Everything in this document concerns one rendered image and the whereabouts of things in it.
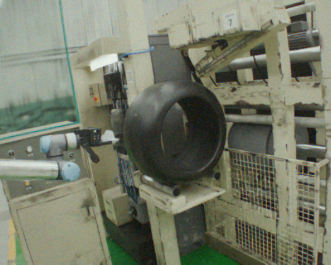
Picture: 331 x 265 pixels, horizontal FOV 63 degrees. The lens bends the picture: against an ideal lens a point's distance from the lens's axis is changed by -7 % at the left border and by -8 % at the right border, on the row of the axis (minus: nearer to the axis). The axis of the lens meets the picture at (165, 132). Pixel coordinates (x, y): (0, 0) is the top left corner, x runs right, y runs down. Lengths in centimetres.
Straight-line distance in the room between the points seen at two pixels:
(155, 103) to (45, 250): 120
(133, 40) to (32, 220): 125
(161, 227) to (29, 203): 85
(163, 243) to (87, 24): 953
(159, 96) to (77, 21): 954
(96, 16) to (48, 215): 959
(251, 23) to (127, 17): 72
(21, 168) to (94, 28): 994
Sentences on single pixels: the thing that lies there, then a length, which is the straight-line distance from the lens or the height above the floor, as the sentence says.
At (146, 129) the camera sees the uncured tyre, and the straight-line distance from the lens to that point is 135.
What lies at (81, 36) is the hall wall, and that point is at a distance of 1072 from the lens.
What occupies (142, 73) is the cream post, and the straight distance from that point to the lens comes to 174.
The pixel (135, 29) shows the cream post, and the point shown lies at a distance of 177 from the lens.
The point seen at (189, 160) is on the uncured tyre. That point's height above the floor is 95.
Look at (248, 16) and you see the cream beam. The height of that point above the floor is 170.
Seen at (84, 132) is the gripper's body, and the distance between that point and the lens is 131.
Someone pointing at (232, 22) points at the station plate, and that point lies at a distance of 144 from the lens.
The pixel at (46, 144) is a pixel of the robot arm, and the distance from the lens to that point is 126.
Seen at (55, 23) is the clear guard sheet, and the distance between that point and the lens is 193.
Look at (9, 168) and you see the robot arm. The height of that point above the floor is 125.
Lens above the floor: 146
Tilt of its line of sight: 10 degrees down
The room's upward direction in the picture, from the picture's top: 8 degrees counter-clockwise
